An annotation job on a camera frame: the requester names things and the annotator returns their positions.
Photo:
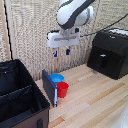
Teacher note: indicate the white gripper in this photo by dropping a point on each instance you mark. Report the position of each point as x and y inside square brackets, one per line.
[63, 39]

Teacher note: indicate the blue plastic bowl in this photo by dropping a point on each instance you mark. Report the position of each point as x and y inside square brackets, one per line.
[56, 78]

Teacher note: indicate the black air fryer drawer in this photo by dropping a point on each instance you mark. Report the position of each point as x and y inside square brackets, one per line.
[103, 61]

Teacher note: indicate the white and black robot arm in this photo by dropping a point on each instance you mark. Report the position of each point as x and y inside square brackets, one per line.
[71, 13]

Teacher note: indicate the black air fryer housing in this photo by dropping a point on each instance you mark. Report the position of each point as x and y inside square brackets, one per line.
[111, 50]

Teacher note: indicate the beige woven screen backdrop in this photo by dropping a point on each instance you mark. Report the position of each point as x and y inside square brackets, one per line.
[33, 33]

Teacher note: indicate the red plastic cup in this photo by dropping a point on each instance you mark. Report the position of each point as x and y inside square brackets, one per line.
[62, 89]

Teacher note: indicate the dark blue flat board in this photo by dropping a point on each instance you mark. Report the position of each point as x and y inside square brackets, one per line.
[49, 87]

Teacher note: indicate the black fabric storage box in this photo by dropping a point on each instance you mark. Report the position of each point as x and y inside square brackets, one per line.
[18, 96]

